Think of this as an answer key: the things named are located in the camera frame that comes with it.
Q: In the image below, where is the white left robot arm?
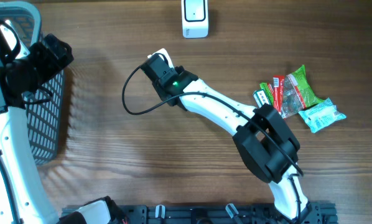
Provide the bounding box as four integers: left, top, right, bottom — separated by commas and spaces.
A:
0, 20, 126, 223

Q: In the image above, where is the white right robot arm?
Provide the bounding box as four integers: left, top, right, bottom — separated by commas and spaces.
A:
140, 52, 309, 223

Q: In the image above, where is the white barcode scanner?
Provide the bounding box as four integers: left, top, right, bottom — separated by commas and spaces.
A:
181, 0, 209, 39

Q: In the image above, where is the grey plastic mesh basket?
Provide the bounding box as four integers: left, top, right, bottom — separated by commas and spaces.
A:
0, 1, 64, 165

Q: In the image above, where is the mint wet wipes pack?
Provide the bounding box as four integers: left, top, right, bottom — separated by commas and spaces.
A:
299, 98, 346, 133

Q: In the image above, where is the green snack bag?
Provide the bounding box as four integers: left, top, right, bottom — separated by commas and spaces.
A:
259, 65, 323, 119

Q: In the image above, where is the red drink mix sachet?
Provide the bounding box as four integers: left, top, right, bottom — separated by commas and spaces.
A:
273, 75, 285, 113

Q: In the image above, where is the green chewing gum pack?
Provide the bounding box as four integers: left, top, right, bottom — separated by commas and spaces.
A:
253, 90, 271, 108

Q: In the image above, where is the black mounting rail base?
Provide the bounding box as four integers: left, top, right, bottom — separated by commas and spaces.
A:
113, 202, 338, 224

